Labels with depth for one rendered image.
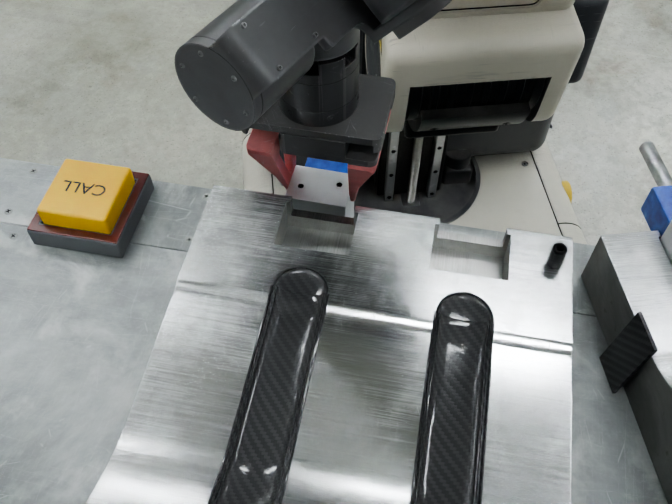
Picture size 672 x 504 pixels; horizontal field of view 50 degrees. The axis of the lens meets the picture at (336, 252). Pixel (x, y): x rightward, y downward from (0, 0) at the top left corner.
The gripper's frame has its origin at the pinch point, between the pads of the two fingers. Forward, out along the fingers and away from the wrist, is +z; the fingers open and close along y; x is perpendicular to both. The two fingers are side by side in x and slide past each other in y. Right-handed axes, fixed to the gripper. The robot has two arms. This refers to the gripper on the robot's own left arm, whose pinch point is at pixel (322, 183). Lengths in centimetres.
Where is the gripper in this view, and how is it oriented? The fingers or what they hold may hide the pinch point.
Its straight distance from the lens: 58.5
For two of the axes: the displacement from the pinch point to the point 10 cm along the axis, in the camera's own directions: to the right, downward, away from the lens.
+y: 9.8, 1.7, -1.4
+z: 0.1, 5.9, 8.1
